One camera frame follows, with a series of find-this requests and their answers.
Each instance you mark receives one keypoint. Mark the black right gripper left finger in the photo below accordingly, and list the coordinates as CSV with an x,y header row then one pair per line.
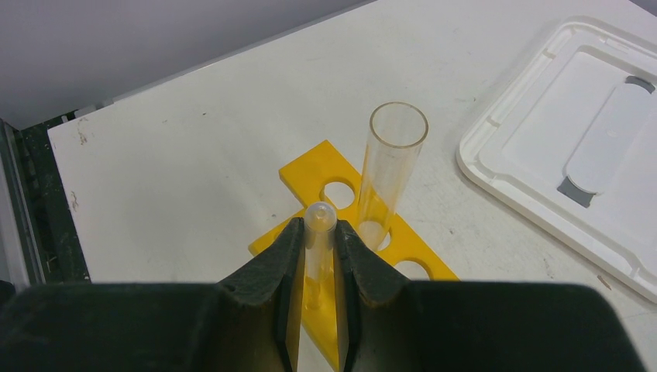
x,y
248,321

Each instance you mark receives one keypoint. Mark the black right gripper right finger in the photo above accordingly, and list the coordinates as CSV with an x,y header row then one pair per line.
x,y
508,326

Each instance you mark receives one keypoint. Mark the yellow test tube rack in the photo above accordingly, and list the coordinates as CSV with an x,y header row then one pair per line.
x,y
375,309

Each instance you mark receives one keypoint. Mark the clear glass test tube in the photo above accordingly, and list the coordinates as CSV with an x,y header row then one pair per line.
x,y
396,134

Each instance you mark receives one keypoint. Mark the white plastic bin lid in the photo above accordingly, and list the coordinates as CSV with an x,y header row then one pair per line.
x,y
570,144

